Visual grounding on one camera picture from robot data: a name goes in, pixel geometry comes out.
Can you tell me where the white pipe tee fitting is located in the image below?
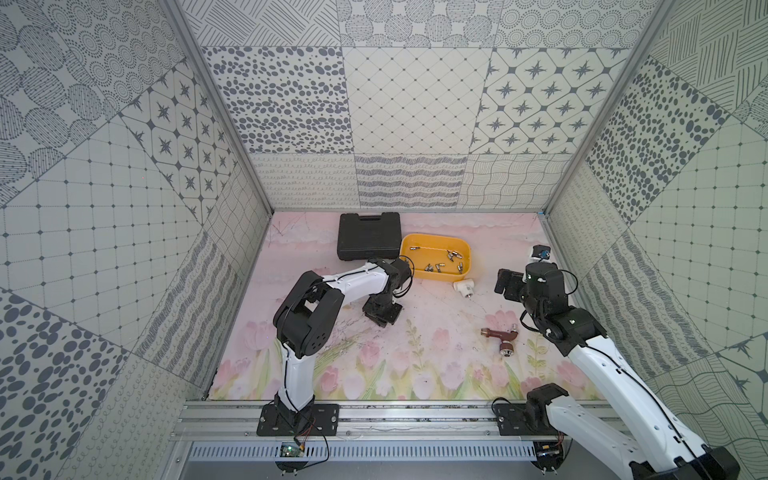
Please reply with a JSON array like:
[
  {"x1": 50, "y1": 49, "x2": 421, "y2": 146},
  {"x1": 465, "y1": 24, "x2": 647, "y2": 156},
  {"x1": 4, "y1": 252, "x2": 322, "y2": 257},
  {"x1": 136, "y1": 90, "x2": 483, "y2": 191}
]
[{"x1": 452, "y1": 279, "x2": 475, "y2": 298}]

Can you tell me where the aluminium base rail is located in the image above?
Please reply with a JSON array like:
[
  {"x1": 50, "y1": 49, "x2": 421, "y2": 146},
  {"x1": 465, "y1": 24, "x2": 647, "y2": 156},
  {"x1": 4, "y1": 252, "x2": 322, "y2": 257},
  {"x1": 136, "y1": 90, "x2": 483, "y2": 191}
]
[{"x1": 170, "y1": 400, "x2": 564, "y2": 441}]

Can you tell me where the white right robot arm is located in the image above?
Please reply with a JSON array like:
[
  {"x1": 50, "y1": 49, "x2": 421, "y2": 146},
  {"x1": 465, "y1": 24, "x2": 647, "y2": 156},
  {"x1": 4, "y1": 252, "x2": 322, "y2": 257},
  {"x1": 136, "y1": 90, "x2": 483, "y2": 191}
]
[{"x1": 494, "y1": 260, "x2": 741, "y2": 479}]

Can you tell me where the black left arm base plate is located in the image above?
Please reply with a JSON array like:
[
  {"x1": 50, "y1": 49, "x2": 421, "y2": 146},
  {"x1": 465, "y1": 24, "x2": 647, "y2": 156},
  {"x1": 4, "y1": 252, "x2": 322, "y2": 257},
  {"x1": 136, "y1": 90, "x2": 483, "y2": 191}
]
[{"x1": 257, "y1": 395, "x2": 340, "y2": 437}]

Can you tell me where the red brown pipe fitting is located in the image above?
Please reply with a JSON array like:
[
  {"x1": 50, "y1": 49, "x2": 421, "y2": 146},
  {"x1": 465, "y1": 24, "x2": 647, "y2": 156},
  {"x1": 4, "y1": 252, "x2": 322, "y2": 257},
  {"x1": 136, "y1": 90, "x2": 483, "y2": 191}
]
[{"x1": 480, "y1": 328, "x2": 518, "y2": 357}]

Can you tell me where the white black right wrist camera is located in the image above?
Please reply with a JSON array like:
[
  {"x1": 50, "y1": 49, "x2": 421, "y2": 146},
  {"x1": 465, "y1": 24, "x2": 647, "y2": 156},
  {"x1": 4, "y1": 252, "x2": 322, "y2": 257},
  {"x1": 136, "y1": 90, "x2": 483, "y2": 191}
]
[{"x1": 531, "y1": 245, "x2": 551, "y2": 262}]

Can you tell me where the yellow plastic storage box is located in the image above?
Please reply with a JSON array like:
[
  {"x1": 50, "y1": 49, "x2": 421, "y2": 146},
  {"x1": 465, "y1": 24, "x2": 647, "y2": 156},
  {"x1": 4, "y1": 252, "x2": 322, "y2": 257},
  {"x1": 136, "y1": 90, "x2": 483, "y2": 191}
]
[{"x1": 400, "y1": 233, "x2": 472, "y2": 282}]

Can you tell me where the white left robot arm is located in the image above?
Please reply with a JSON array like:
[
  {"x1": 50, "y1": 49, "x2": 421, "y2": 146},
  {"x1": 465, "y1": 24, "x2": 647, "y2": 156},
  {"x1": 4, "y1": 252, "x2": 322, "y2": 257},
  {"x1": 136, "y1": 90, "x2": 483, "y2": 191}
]
[{"x1": 273, "y1": 259, "x2": 413, "y2": 416}]

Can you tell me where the black plastic tool case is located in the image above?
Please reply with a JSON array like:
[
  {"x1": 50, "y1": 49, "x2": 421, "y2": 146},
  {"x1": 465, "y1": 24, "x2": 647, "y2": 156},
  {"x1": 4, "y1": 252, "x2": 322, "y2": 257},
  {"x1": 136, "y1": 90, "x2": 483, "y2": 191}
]
[{"x1": 336, "y1": 212, "x2": 402, "y2": 261}]

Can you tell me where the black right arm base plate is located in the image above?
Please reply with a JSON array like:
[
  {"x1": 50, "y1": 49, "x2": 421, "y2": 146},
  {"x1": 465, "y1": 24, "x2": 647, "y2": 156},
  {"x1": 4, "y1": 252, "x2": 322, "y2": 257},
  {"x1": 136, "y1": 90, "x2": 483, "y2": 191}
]
[{"x1": 490, "y1": 383, "x2": 569, "y2": 436}]

